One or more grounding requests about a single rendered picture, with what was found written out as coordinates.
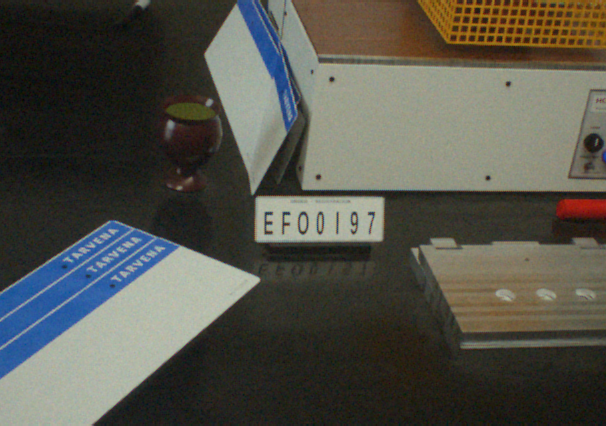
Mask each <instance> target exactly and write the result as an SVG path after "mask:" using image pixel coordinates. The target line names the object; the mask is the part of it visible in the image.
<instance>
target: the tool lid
mask: <svg viewBox="0 0 606 426"><path fill-rule="evenodd" d="M490 244H492V245H460V249H452V250H436V248H435V246H434V245H420V247H419V252H418V260H419V262H420V264H421V266H422V268H423V270H424V273H425V275H426V277H427V279H428V281H429V283H430V285H431V287H432V289H433V291H434V293H435V295H436V296H437V299H438V301H439V303H440V305H441V307H442V309H443V311H444V313H445V315H446V317H447V319H448V321H449V323H450V325H451V328H452V330H453V332H454V334H455V336H456V338H457V340H458V342H459V344H460V345H501V344H542V343H584V342H606V245H603V246H602V249H581V248H580V246H579V245H539V243H538V242H518V241H491V242H490ZM540 294H544V295H548V296H550V297H552V298H553V299H554V300H544V299H541V298H540V297H538V296H537V295H540ZM578 294H586V295H589V296H590V297H591V298H592V299H591V300H587V299H583V298H581V297H580V296H578ZM498 295H506V296H509V297H511V298H512V299H513V300H505V299H500V298H498V297H497V296H498Z"/></svg>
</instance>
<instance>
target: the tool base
mask: <svg viewBox="0 0 606 426"><path fill-rule="evenodd" d="M429 245H434V246H435V248H436V250H452V249H460V245H457V244H456V242H455V240H454V239H430V241H429ZM539 245H579V246H580V248H581V249H602V246H603V245H597V243H596V242H595V241H594V239H593V238H572V240H571V244H539ZM419 247H420V245H418V248H411V250H410V255H409V261H408V262H409V264H410V266H411V268H412V270H413V272H414V274H415V277H416V279H417V281H418V283H419V285H420V287H421V289H422V291H423V294H424V295H425V297H426V299H427V301H428V303H429V305H430V307H431V310H432V312H433V314H434V316H435V318H436V320H437V322H438V325H439V327H440V329H441V331H442V333H443V335H444V337H445V339H446V342H447V344H448V346H449V348H450V350H451V352H452V354H453V356H454V358H455V360H456V362H457V364H458V365H462V364H498V363H533V362H539V363H570V362H605V361H606V342H584V343H542V344H501V345H460V344H459V342H458V340H457V338H456V336H455V334H454V332H453V330H452V328H451V325H450V323H449V321H448V319H447V317H446V315H445V313H444V311H443V309H442V307H441V305H440V303H439V301H438V299H437V296H436V295H435V293H434V291H433V289H432V287H431V285H430V283H429V281H428V279H427V277H426V275H425V273H424V270H423V268H422V266H421V264H420V262H419V260H418V252H419Z"/></svg>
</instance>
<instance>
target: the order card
mask: <svg viewBox="0 0 606 426"><path fill-rule="evenodd" d="M383 227H384V198H383V197H291V196H258V197H256V220H255V240H256V241H257V242H290V241H382V240H383Z"/></svg>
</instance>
